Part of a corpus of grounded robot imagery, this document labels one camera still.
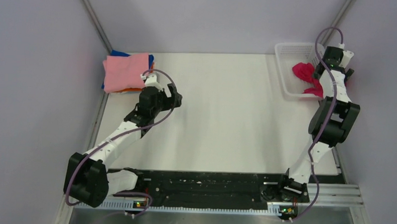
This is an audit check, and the white plastic basket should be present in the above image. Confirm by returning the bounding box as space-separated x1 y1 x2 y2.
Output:
272 41 330 102

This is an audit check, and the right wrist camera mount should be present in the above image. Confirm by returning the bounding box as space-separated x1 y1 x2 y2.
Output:
338 43 355 68

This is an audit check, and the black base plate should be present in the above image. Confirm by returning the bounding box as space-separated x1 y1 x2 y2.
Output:
126 167 310 210

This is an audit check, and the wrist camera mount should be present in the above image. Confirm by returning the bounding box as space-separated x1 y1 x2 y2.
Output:
338 43 355 68
141 73 164 91

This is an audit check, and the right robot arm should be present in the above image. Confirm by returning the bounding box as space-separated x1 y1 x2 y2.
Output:
276 44 360 203

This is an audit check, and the pink folded t shirt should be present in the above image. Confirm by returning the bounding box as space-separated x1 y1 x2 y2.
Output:
102 51 151 95

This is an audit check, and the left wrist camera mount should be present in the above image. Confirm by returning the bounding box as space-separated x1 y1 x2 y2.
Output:
141 73 164 91

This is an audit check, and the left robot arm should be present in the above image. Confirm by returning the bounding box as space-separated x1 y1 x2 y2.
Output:
63 83 183 208

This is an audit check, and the blue folded t shirt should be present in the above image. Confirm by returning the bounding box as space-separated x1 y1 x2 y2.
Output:
101 49 155 92

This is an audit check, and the magenta t shirt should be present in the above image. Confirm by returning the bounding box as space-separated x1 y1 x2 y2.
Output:
292 62 323 98

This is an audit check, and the aluminium rail frame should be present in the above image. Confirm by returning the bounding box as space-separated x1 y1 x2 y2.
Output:
61 174 365 220

